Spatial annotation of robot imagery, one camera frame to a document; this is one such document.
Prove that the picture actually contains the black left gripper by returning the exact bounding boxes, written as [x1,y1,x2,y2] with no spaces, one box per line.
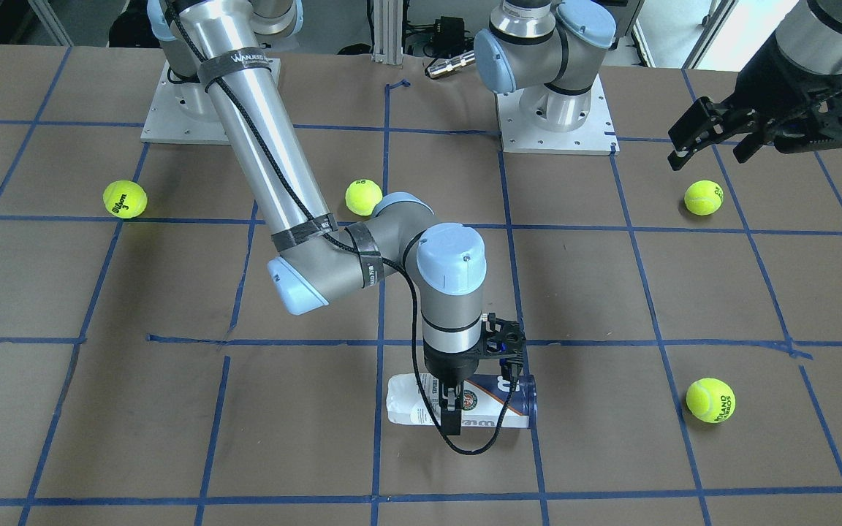
[668,40,842,171]

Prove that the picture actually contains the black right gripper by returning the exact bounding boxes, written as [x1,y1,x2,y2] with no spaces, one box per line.
[423,340,523,436]

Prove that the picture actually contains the tennis ball can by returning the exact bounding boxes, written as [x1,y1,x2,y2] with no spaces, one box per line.
[385,373,538,429]

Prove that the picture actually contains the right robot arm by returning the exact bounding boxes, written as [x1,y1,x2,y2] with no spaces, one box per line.
[148,1,536,436]

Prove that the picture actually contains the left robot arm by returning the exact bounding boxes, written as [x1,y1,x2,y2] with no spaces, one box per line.
[472,1,842,170]

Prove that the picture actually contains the tennis ball far corner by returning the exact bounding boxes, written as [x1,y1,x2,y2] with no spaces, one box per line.
[683,180,724,217]

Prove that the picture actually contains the tennis ball Roland Garros centre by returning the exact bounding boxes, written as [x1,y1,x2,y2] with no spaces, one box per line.
[344,179,384,217]

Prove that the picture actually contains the tennis ball near left gripper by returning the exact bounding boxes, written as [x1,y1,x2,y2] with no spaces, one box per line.
[685,378,736,424]

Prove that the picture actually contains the tennis ball Wilson print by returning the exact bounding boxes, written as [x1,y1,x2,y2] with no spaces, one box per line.
[102,180,149,219]

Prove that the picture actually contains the silver metal connector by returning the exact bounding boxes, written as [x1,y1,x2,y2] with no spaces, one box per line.
[425,50,477,80]

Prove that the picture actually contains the black power adapter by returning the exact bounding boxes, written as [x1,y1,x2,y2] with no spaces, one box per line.
[430,16,466,56]

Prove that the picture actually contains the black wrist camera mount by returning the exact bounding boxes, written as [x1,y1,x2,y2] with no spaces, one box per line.
[475,313,527,367]

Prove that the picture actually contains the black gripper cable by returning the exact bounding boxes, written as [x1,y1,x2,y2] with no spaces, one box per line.
[165,0,520,456]

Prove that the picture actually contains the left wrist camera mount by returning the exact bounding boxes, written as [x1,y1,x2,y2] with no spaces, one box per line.
[772,79,842,153]

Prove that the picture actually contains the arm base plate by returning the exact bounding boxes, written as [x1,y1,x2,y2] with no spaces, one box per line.
[496,77,621,156]
[140,57,281,145]

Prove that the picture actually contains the aluminium frame post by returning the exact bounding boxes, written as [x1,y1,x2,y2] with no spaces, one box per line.
[370,0,404,67]

